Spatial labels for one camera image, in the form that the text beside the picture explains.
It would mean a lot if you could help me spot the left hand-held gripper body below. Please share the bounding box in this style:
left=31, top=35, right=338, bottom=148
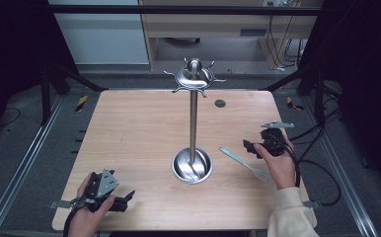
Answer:
left=85, top=168, right=121, bottom=213

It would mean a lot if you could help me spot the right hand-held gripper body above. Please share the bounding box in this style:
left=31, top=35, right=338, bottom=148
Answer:
left=259, top=120, right=295, bottom=158

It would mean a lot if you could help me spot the person's right hand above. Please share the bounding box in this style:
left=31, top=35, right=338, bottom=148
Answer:
left=253, top=132, right=297, bottom=191

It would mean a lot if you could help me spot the person's left hand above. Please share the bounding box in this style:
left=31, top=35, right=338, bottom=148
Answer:
left=67, top=172, right=116, bottom=237

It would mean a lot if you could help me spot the pale green spatula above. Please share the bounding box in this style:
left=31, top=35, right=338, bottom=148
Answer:
left=218, top=146, right=270, bottom=183

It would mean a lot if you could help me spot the yellow black warning tape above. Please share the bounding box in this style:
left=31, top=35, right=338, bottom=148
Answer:
left=285, top=96, right=305, bottom=112
left=75, top=95, right=90, bottom=113

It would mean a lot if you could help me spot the stainless steel utensil rack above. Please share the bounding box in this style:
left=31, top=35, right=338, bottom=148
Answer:
left=163, top=57, right=228, bottom=185

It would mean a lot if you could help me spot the black metal stand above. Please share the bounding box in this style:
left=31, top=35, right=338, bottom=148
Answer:
left=39, top=63, right=110, bottom=126
left=263, top=64, right=327, bottom=124

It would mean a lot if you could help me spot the black curtain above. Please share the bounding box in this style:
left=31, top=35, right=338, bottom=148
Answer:
left=0, top=0, right=80, bottom=146
left=296, top=0, right=381, bottom=192

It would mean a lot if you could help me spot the light wooden desk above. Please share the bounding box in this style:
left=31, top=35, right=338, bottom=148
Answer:
left=138, top=0, right=325, bottom=71

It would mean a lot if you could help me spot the white cabinet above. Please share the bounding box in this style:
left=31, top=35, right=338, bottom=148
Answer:
left=47, top=0, right=150, bottom=65

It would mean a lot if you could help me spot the grey metal table bracket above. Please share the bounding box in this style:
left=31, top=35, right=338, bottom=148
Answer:
left=302, top=199, right=322, bottom=209
left=48, top=197, right=81, bottom=210

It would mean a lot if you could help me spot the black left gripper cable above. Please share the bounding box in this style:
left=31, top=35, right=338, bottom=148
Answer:
left=62, top=206, right=81, bottom=237

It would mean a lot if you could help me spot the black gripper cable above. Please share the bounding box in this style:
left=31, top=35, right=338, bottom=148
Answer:
left=267, top=98, right=343, bottom=207
left=62, top=206, right=81, bottom=237

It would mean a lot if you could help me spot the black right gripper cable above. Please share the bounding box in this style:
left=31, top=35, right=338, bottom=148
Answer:
left=267, top=98, right=343, bottom=207

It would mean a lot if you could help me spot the aluminium floor rail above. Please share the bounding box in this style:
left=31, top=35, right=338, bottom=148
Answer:
left=0, top=95, right=65, bottom=237
left=300, top=95, right=381, bottom=237

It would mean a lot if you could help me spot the bundle of hanging black cables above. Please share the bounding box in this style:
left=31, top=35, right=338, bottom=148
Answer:
left=266, top=1, right=306, bottom=72

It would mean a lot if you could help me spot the thin black floor cable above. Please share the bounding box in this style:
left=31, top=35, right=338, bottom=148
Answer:
left=0, top=107, right=22, bottom=128

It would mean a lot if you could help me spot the black horizontal frame bar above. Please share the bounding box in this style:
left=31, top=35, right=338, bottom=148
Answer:
left=46, top=4, right=322, bottom=16

